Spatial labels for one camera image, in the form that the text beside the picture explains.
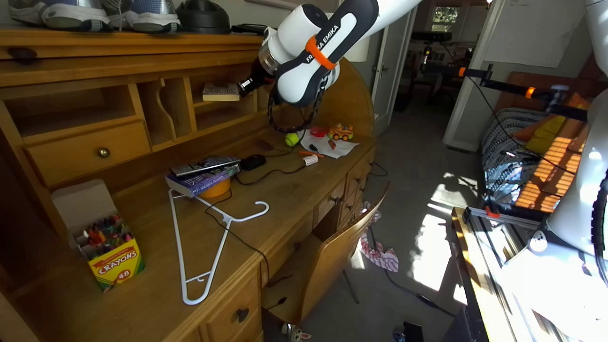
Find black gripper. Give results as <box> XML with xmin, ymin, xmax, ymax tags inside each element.
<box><xmin>238</xmin><ymin>58</ymin><xmax>274</xmax><ymax>95</ymax></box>

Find small tan book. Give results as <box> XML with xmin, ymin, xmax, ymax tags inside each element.
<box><xmin>202</xmin><ymin>83</ymin><xmax>242</xmax><ymax>102</ymax></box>

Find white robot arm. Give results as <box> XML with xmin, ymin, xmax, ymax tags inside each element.
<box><xmin>238</xmin><ymin>0</ymin><xmax>423</xmax><ymax>106</ymax></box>

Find purple book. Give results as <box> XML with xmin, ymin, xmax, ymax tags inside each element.
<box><xmin>166</xmin><ymin>167</ymin><xmax>238</xmax><ymax>197</ymax></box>

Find yellow tennis ball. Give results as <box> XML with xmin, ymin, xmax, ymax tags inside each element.
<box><xmin>284</xmin><ymin>131</ymin><xmax>301</xmax><ymax>148</ymax></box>

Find black computer mouse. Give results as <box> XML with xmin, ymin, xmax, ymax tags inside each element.
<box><xmin>240</xmin><ymin>153</ymin><xmax>267</xmax><ymax>171</ymax></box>

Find small white bottle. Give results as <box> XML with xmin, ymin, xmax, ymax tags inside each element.
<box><xmin>303</xmin><ymin>153</ymin><xmax>320</xmax><ymax>167</ymax></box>

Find remote control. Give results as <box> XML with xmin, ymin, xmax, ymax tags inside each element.
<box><xmin>172</xmin><ymin>155</ymin><xmax>240</xmax><ymax>176</ymax></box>

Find white paper sheet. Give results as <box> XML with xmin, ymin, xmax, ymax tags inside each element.
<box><xmin>301</xmin><ymin>129</ymin><xmax>356</xmax><ymax>159</ymax></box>

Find grey sneaker left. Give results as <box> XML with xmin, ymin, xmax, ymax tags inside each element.
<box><xmin>122</xmin><ymin>0</ymin><xmax>181</xmax><ymax>32</ymax></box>

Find grey sneaker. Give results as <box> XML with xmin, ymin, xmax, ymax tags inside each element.
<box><xmin>8</xmin><ymin>0</ymin><xmax>109</xmax><ymax>30</ymax></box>
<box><xmin>122</xmin><ymin>0</ymin><xmax>181</xmax><ymax>32</ymax></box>

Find white plastic hanger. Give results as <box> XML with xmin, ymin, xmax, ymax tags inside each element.
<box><xmin>168</xmin><ymin>190</ymin><xmax>271</xmax><ymax>305</ymax></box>

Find wooden roll-top desk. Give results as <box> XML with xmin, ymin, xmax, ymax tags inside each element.
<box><xmin>0</xmin><ymin>28</ymin><xmax>375</xmax><ymax>342</ymax></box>

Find grey sneaker right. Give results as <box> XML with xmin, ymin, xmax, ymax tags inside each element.
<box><xmin>8</xmin><ymin>0</ymin><xmax>109</xmax><ymax>30</ymax></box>

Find desk drawer with knob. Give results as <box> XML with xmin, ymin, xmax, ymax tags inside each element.
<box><xmin>27</xmin><ymin>121</ymin><xmax>151</xmax><ymax>186</ymax></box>

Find crayon box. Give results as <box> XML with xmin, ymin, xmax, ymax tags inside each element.
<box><xmin>52</xmin><ymin>178</ymin><xmax>145</xmax><ymax>290</ymax></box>

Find wooden chair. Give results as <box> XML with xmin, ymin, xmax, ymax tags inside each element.
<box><xmin>263</xmin><ymin>193</ymin><xmax>387</xmax><ymax>323</ymax></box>

